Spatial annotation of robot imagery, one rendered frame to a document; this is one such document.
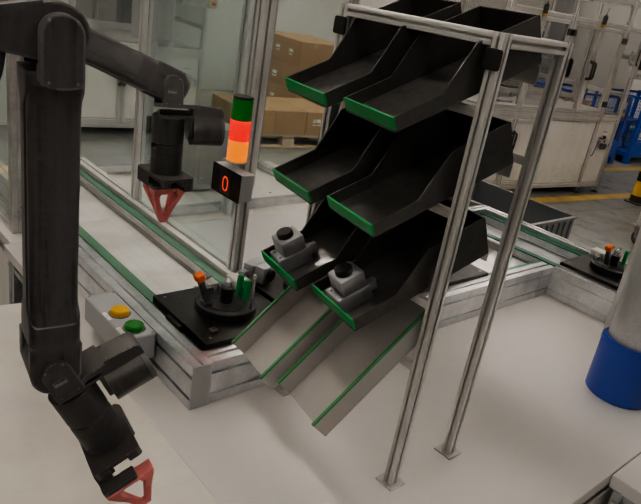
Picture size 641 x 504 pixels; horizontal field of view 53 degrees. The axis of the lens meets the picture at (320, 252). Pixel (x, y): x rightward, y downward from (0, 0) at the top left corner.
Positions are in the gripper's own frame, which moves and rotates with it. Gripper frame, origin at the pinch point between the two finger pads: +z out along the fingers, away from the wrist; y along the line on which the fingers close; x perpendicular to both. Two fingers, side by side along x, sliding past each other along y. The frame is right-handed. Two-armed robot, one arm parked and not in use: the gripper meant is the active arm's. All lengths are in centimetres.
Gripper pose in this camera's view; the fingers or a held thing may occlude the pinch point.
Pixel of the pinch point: (162, 217)
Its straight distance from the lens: 126.4
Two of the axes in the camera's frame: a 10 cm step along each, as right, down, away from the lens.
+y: -6.3, -3.8, 6.8
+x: -7.6, 1.4, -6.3
